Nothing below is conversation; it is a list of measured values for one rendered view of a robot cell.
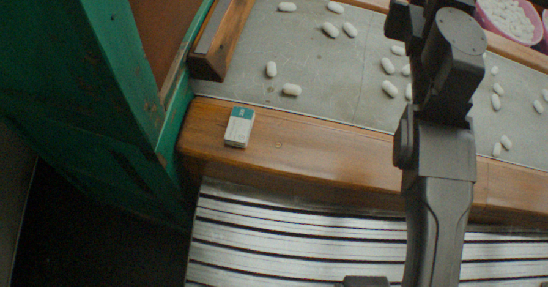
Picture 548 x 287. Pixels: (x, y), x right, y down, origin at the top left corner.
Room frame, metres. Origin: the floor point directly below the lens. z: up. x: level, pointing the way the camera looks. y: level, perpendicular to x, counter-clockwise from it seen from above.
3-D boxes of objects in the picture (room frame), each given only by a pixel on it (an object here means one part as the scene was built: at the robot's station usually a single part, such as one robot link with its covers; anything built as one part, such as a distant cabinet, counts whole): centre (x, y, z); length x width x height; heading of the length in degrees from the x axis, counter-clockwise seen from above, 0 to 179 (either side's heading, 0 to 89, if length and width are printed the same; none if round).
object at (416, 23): (0.27, -0.17, 1.13); 0.07 x 0.06 x 0.11; 81
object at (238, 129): (0.31, 0.05, 0.78); 0.06 x 0.04 x 0.02; 167
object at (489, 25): (0.70, -0.69, 0.72); 0.27 x 0.27 x 0.10
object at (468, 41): (0.18, -0.16, 1.11); 0.12 x 0.09 x 0.12; 171
